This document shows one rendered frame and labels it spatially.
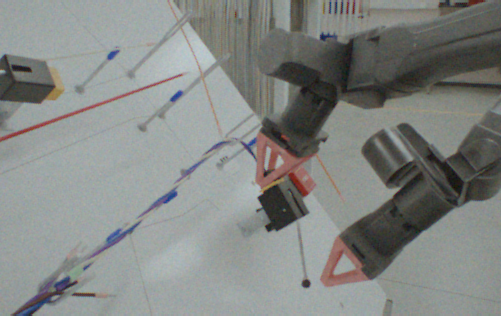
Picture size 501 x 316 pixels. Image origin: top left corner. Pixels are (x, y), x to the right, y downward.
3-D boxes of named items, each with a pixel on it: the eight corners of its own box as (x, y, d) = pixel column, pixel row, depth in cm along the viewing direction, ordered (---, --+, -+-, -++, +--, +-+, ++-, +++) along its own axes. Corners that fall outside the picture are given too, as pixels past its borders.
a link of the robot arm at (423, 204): (453, 198, 56) (472, 202, 60) (415, 153, 60) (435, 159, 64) (406, 235, 59) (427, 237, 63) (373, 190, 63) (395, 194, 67)
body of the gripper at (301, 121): (257, 126, 66) (284, 77, 63) (288, 120, 75) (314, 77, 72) (296, 155, 64) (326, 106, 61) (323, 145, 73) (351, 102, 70)
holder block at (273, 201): (276, 232, 70) (298, 219, 68) (256, 197, 71) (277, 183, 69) (289, 225, 73) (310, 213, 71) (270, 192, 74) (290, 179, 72)
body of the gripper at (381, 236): (335, 237, 62) (379, 199, 59) (362, 219, 71) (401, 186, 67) (372, 280, 60) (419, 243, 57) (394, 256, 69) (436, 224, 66)
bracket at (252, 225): (244, 238, 72) (269, 222, 70) (236, 223, 73) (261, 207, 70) (259, 230, 76) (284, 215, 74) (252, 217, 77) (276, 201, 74)
